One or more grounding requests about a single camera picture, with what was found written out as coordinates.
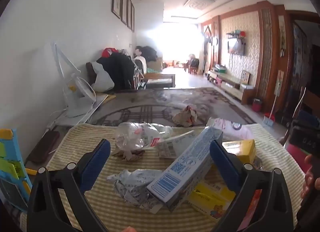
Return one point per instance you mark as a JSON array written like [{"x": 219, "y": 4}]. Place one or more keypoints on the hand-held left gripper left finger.
[{"x": 95, "y": 164}]

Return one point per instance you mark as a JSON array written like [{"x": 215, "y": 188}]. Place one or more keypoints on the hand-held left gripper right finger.
[{"x": 222, "y": 164}]

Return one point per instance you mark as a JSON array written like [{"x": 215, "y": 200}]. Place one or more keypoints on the yellow box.
[{"x": 243, "y": 149}]

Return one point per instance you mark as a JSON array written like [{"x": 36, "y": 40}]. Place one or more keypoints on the yellow box bear print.
[{"x": 210, "y": 197}]

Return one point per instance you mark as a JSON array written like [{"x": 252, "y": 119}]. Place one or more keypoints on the long blue white box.
[{"x": 185, "y": 164}]

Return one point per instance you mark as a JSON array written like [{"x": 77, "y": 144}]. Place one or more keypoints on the pink white package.
[{"x": 232, "y": 128}]

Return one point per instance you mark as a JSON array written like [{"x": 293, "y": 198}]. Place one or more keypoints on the grey white paper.
[{"x": 132, "y": 184}]

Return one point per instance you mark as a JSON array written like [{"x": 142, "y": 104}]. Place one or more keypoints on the crushed clear plastic bottle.
[{"x": 130, "y": 137}]

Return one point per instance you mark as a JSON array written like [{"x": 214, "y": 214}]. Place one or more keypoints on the white carton red label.
[{"x": 172, "y": 144}]

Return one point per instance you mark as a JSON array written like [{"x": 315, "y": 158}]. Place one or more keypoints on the brown paper ball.
[{"x": 185, "y": 118}]

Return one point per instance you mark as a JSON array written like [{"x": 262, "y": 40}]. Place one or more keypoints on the person's right hand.
[{"x": 311, "y": 185}]

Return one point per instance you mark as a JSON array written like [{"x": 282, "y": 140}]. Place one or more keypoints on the person's left hand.
[{"x": 129, "y": 229}]

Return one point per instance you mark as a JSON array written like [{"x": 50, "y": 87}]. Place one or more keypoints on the yellow white striped mat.
[{"x": 75, "y": 137}]

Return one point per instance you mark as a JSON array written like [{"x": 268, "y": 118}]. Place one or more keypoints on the red dustpan with broom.
[{"x": 269, "y": 119}]

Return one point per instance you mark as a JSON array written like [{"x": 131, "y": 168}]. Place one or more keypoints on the small red waste bin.
[{"x": 256, "y": 105}]

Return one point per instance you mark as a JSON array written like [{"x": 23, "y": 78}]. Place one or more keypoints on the yellow flat board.
[{"x": 106, "y": 98}]

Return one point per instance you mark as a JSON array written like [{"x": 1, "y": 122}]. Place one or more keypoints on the white standing fan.
[{"x": 77, "y": 97}]

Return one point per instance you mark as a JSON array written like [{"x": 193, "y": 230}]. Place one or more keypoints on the grey patterned rug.
[{"x": 150, "y": 107}]

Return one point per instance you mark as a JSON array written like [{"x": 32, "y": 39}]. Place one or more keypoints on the low wooden television cabinet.
[{"x": 235, "y": 85}]

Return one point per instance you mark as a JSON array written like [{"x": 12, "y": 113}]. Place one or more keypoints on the colourful printed door curtain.
[{"x": 299, "y": 54}]

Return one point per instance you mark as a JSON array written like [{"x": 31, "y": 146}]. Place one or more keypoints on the small framed picture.
[{"x": 245, "y": 76}]

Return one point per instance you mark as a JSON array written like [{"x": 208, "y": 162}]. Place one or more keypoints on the colourful toy board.
[{"x": 10, "y": 167}]

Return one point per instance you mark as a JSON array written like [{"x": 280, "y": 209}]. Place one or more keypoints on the white plastic bag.
[{"x": 102, "y": 79}]

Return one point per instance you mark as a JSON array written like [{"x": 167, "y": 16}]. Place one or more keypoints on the metal folding rack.
[{"x": 140, "y": 79}]

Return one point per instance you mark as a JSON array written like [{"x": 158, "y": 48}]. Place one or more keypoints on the black clothes heap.
[{"x": 117, "y": 69}]

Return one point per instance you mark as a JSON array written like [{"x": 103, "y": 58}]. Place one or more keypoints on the wooden dining chairs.
[{"x": 192, "y": 65}]

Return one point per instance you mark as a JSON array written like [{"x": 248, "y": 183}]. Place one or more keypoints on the wooden bench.
[{"x": 160, "y": 80}]

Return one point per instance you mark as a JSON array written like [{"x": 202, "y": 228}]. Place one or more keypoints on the white plastic chair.
[{"x": 140, "y": 63}]

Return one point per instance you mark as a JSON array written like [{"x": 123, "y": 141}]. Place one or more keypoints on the cardboard box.
[{"x": 155, "y": 65}]

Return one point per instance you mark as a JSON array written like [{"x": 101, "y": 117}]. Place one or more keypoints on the black bag pile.
[{"x": 147, "y": 53}]

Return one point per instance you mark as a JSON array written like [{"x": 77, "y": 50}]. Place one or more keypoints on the square ceiling lamp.
[{"x": 199, "y": 2}]

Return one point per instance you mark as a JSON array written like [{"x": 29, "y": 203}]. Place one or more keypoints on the wall television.
[{"x": 236, "y": 47}]

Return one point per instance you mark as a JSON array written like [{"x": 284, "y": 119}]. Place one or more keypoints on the wall shelf with ornaments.
[{"x": 236, "y": 34}]

